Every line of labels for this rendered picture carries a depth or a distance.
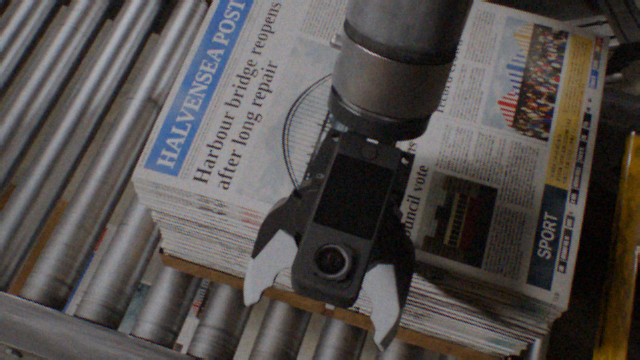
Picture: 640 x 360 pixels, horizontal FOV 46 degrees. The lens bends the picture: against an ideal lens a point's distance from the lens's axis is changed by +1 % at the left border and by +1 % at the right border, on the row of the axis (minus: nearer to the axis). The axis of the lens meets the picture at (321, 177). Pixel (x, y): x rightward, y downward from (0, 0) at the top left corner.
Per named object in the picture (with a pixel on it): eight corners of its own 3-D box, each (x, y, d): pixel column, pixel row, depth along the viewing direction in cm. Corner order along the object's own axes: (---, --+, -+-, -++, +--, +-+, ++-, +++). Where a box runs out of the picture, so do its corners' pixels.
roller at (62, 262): (217, 18, 105) (215, -6, 101) (60, 330, 84) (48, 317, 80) (184, 8, 106) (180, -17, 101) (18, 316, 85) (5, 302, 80)
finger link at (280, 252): (267, 271, 65) (333, 210, 61) (245, 315, 60) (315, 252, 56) (239, 249, 65) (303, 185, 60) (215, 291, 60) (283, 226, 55)
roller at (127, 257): (261, 31, 105) (261, 8, 100) (114, 349, 84) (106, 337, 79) (227, 21, 105) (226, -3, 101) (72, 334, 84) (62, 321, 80)
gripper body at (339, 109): (399, 215, 61) (444, 84, 55) (382, 279, 54) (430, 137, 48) (310, 186, 62) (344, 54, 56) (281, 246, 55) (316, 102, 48)
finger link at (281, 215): (288, 271, 59) (358, 208, 55) (282, 285, 58) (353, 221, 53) (242, 234, 59) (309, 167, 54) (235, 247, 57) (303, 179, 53)
